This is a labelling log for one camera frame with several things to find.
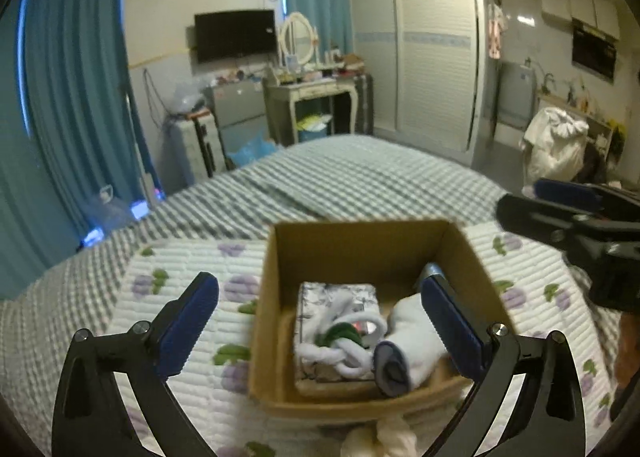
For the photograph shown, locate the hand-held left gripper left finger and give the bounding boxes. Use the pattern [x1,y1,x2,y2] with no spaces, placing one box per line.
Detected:
[52,272,221,457]

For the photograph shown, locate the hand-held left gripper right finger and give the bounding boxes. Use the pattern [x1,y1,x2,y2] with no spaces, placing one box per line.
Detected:
[419,263,586,457]

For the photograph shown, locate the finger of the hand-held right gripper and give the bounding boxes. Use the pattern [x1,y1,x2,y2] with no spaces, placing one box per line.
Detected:
[496,194,640,264]
[533,178,640,218]

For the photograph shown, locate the white sock with grey toe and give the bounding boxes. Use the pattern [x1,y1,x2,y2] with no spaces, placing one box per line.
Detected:
[374,289,451,398]

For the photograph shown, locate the cardboard box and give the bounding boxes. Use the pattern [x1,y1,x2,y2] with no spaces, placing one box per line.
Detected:
[248,219,516,425]

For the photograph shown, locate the person's right forearm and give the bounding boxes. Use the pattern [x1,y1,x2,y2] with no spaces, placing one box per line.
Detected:
[614,311,640,424]

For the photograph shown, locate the white cloth bundle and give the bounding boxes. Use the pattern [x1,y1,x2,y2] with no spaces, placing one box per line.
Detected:
[520,107,591,185]

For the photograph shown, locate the white quilted mat purple print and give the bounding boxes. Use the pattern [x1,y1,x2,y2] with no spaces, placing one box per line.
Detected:
[107,224,621,457]

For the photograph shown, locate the kitchen counter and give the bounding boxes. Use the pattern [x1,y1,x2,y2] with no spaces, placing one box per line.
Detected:
[537,87,626,162]

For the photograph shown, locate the white washing machine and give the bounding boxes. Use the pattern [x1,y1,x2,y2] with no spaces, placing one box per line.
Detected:
[495,61,538,130]

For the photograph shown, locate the grey patterned folded cloth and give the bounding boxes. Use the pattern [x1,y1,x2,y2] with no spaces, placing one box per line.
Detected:
[294,281,381,395]

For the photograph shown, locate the white crumpled sock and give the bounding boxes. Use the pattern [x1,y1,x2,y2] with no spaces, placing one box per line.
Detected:
[340,414,418,457]

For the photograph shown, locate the white rolled sock with green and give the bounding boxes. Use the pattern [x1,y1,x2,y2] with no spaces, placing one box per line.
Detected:
[299,294,388,380]

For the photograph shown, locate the large clear water bottle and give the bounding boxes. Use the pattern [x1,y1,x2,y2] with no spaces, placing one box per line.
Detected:
[87,184,136,233]

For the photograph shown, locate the black range hood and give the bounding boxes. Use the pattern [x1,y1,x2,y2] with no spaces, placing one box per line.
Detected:
[571,19,618,82]

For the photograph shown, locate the blue plastic bag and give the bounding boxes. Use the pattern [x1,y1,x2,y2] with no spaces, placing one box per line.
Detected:
[227,134,278,168]

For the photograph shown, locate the bed with checked sheet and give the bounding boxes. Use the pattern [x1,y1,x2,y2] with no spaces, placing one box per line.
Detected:
[0,134,516,457]

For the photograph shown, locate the white sliding-door wardrobe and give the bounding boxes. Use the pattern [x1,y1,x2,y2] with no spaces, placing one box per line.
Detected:
[346,0,488,154]

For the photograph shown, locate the small grey fridge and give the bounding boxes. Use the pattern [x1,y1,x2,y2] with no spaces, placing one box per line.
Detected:
[210,79,271,158]

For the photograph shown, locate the clear plastic bag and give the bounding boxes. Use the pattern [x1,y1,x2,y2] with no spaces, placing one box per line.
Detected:
[167,79,216,115]

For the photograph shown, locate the bin with yellow-green contents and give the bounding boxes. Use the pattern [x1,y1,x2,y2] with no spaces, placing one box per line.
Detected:
[297,113,333,142]

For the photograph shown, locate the wide teal curtain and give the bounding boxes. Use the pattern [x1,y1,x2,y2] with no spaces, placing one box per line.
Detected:
[0,0,166,303]

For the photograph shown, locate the white dressing table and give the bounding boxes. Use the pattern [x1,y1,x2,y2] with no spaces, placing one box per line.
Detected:
[262,73,361,148]

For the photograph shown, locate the white oval vanity mirror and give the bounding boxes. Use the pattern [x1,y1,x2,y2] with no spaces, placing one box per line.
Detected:
[277,12,321,70]

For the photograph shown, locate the black wall television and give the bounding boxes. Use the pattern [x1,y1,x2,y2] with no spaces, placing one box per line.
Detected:
[194,10,277,64]

